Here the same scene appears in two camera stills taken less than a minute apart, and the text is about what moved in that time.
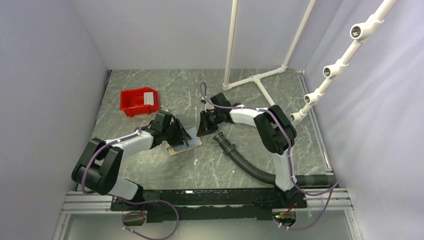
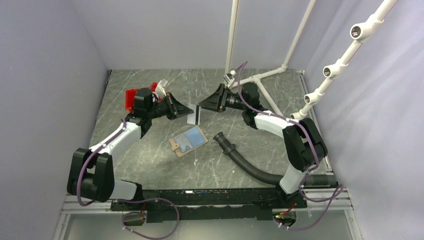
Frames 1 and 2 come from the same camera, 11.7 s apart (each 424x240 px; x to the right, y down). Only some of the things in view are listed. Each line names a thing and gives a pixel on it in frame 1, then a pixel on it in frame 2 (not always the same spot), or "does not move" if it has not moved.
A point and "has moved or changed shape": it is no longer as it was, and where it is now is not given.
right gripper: (203, 128) -> (217, 101)
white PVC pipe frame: (360, 32) does not move
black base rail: (249, 204) does not move
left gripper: (181, 134) -> (176, 109)
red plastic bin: (132, 101) has moved or changed shape
